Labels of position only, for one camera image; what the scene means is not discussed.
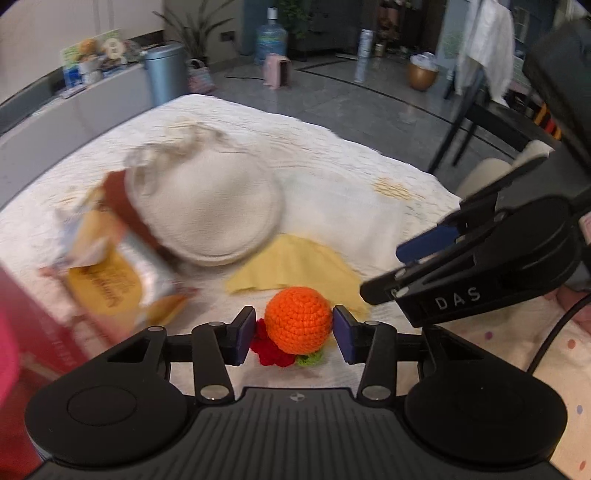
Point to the blue grey trash can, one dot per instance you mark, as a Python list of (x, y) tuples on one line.
[(166, 74)]

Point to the yellow cloth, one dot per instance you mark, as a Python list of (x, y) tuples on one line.
[(286, 263)]

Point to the blue water jug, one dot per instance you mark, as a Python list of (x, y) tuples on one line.
[(271, 41)]

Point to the gold pot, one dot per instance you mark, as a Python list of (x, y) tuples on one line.
[(422, 76)]

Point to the white textured table cover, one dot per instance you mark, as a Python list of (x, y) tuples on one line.
[(323, 152)]

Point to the red orange cardboard box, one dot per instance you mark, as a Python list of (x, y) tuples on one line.
[(41, 332)]

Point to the white round ornament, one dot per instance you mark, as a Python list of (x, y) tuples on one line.
[(112, 47)]

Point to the small pink bag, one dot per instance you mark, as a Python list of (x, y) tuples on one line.
[(201, 78)]

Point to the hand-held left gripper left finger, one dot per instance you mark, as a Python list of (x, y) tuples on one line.
[(244, 334)]

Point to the dotted cream cloth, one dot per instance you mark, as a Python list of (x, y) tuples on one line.
[(568, 369)]

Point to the green display box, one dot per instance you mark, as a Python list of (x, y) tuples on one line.
[(111, 37)]

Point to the red crochet flower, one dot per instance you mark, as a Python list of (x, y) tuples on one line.
[(272, 355)]

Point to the beige seat cushion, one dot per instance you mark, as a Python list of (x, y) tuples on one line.
[(485, 173)]

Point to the tall leafy floor plant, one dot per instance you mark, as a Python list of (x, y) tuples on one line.
[(194, 27)]

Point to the orange white snack bag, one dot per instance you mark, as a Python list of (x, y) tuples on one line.
[(106, 281)]

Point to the silver white cylinder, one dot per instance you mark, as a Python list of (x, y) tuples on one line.
[(365, 42)]

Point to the grey marble tv cabinet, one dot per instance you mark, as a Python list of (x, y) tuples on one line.
[(92, 106)]

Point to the white knitted hat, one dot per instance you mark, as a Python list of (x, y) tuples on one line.
[(212, 203)]

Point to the small teddy bear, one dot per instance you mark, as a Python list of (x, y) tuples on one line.
[(87, 50)]

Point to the green crochet piece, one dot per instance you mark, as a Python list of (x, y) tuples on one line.
[(309, 361)]

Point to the black chair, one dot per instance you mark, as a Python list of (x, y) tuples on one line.
[(489, 120)]

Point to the orange crochet ball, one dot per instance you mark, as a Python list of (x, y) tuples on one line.
[(298, 318)]

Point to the dark cabinet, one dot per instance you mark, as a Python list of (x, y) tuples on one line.
[(328, 27)]

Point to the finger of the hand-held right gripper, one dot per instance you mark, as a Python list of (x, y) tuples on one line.
[(392, 284), (429, 242)]

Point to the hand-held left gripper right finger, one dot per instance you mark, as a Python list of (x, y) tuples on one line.
[(344, 334)]

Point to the white garment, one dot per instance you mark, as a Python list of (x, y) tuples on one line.
[(485, 41)]

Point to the leafy plant on cabinet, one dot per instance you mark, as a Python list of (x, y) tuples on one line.
[(291, 14)]

